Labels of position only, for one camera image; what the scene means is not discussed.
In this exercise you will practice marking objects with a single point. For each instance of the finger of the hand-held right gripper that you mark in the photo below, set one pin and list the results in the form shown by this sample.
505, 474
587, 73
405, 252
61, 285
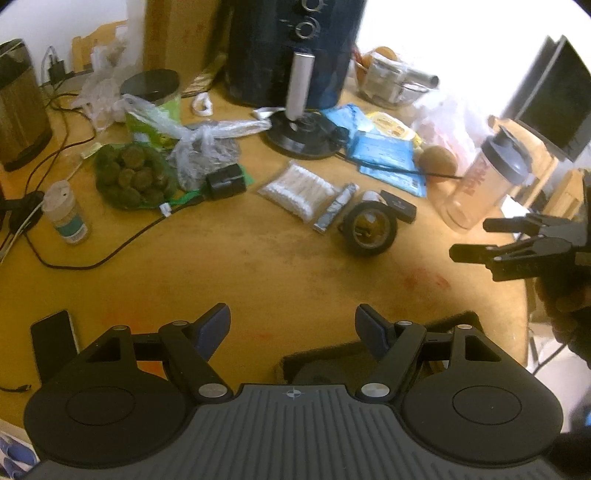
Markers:
517, 224
521, 258

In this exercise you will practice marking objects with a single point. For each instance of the silver tube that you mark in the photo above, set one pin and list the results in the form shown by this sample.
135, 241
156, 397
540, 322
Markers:
334, 210

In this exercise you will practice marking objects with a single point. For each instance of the shiny metal cylinder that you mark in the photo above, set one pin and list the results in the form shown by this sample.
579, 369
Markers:
422, 77

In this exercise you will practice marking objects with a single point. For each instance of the small black box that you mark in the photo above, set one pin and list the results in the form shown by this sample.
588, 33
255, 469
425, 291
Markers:
399, 207

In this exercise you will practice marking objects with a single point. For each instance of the white capped pill bottle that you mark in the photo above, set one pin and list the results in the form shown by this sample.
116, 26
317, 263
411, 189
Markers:
67, 217

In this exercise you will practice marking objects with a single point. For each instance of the black phone stand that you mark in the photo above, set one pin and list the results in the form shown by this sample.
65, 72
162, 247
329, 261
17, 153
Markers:
23, 205

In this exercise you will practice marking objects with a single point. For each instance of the black kettle base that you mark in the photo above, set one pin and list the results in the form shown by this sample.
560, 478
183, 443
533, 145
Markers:
314, 138

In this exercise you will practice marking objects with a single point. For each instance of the white crumpled plastic bag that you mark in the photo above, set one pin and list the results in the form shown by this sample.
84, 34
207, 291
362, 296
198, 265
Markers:
104, 87

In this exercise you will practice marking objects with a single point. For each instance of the bag of cotton swabs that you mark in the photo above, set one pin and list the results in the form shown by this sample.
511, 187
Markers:
298, 189

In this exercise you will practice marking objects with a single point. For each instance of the brown kiwi fruit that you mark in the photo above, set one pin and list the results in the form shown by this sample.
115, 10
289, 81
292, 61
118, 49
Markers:
436, 161

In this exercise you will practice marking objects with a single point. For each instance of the brown cardboard box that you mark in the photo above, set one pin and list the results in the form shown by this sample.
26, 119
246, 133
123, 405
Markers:
438, 321

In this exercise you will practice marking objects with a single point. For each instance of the person's right hand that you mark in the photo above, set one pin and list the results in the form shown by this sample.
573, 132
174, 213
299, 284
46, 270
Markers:
563, 309

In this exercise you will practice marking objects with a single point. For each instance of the light blue wipes pack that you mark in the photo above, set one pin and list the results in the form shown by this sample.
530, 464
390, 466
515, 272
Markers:
346, 117

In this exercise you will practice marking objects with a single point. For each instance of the black tape roll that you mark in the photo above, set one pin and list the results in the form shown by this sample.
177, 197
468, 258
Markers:
369, 250

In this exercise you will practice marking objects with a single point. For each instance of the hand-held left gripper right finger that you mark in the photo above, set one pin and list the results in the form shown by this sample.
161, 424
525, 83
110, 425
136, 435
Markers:
371, 325

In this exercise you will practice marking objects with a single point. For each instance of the black power adapter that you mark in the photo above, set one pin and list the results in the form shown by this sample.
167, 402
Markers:
226, 182

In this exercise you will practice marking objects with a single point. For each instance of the blue slipper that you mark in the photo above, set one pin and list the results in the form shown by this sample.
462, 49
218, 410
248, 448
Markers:
9, 450

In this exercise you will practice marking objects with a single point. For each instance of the black monitor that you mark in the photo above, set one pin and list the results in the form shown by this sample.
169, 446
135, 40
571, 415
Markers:
549, 101

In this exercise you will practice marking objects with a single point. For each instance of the green mesh bag of kiwis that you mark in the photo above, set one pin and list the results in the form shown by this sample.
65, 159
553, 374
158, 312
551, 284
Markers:
129, 177

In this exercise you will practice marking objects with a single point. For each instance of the black smartphone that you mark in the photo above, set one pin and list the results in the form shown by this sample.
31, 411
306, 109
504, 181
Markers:
53, 344

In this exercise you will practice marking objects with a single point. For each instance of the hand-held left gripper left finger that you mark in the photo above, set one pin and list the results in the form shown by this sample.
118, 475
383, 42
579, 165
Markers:
214, 325

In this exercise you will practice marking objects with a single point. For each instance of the black charger plug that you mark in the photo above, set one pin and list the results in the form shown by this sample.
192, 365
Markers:
59, 71

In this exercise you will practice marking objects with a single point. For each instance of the large flat brown carton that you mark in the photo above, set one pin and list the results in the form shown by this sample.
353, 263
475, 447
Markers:
184, 41

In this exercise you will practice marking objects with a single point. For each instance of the large clear plastic bag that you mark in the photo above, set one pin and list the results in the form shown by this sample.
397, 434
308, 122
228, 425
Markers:
443, 124

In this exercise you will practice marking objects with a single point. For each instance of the glass bowl of clutter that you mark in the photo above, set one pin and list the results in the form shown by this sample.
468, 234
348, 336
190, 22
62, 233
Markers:
388, 87

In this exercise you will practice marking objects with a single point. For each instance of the green jar with black lid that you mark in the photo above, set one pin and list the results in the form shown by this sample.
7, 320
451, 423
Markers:
150, 85

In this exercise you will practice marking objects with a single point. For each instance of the small yellow sachet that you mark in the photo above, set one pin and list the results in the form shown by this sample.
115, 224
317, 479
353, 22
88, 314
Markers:
91, 151

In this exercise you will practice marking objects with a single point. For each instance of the dark blue air fryer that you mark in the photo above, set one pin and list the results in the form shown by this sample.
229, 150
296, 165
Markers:
272, 64

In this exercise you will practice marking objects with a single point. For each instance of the white crumpled wrapper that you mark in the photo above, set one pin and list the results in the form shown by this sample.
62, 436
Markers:
265, 111

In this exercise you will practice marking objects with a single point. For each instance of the yellow wipes pack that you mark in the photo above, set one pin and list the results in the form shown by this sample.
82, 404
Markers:
392, 124

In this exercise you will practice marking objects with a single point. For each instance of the round wooden desktop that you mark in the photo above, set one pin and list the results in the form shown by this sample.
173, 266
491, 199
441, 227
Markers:
258, 277

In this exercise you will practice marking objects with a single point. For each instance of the steel electric kettle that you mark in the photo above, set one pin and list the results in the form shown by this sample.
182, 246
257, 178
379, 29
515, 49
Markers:
21, 110

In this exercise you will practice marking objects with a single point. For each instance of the clear shaker bottle grey lid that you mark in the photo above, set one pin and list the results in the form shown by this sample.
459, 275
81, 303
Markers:
475, 194

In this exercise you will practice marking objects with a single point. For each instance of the wooden chair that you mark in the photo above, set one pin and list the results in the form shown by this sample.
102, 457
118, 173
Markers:
568, 194
87, 46

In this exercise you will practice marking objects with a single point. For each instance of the knotted clear plastic bag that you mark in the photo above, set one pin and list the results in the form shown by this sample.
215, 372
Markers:
207, 147

